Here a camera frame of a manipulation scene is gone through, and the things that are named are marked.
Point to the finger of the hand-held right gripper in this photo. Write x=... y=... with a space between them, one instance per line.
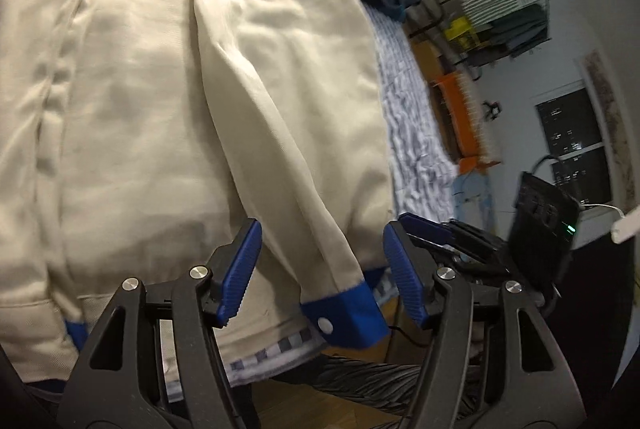
x=425 y=229

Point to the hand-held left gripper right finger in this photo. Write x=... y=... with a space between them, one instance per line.
x=400 y=269

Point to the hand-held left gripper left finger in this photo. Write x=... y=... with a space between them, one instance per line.
x=242 y=274

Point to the beige and blue jacket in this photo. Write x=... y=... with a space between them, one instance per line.
x=150 y=109

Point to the dark hanging clothes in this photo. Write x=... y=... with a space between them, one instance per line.
x=520 y=26

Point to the white charger plug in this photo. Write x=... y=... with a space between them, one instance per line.
x=625 y=229

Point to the dark window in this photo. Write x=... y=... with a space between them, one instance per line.
x=570 y=129

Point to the blue white striped blanket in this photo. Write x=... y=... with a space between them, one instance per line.
x=415 y=134

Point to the dark striped cloth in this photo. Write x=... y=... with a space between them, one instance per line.
x=360 y=379

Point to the small black gadget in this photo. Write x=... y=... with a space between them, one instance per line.
x=492 y=110

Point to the yellow box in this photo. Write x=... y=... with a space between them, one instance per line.
x=462 y=34

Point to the green white striped towel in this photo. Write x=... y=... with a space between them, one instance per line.
x=495 y=1

